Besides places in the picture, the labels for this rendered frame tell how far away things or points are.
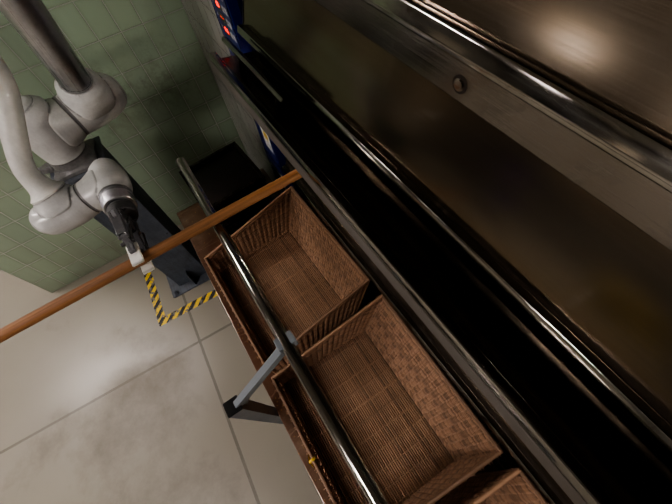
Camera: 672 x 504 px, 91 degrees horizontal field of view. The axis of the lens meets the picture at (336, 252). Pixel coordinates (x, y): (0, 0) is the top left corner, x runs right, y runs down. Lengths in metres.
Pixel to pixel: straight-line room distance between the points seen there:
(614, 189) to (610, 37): 0.13
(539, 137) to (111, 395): 2.33
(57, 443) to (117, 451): 0.36
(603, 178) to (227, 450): 1.93
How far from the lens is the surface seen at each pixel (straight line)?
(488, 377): 0.51
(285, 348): 0.78
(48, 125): 1.61
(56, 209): 1.24
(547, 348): 0.59
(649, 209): 0.41
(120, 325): 2.52
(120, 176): 1.20
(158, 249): 0.98
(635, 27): 0.35
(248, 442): 2.01
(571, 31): 0.36
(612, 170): 0.40
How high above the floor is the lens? 1.91
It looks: 61 degrees down
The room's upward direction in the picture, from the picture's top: 10 degrees counter-clockwise
